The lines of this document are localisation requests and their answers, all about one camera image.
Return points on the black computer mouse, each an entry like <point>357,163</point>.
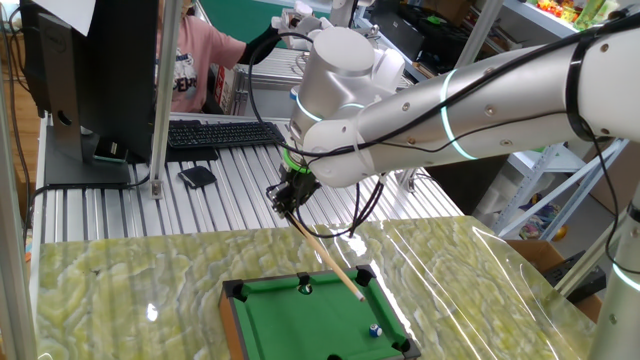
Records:
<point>197,176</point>

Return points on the black keyboard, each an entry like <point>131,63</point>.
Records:
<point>225,134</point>

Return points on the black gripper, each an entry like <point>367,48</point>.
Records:
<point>300,187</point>

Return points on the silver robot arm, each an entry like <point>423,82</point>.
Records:
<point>475,115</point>

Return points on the green marble pattern mat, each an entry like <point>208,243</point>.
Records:
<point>125,290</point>

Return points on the black computer monitor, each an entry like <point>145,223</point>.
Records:
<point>125,75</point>

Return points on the white handheld device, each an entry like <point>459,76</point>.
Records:
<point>300,20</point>

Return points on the dark panel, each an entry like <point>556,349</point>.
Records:
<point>465,185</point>

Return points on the colourful packages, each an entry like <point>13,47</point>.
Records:
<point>590,12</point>

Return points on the white metal shelving rack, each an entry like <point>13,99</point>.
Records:
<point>535,165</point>

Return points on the colourful toys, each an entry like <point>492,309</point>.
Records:
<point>540,220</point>

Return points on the green six pool ball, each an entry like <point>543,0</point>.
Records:
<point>305,289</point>

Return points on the black device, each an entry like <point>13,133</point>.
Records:
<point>575,277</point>

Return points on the brown cardboard carton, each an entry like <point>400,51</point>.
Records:
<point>620,180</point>

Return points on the open cardboard box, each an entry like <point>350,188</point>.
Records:
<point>535,255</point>

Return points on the black phone green case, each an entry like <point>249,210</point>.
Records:
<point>110,150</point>

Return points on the person in pink shirt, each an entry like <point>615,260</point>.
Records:
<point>192,65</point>

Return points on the white paper sheet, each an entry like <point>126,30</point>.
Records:
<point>70,12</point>

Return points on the blue ten pool ball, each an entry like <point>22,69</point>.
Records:
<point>375,330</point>

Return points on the black sleeved forearm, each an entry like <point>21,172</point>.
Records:
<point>257,47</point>

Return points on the mini pool table green felt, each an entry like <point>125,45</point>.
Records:
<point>320,325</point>

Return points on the green board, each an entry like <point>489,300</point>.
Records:
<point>240,17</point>

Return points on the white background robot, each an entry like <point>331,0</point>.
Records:
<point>340,12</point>

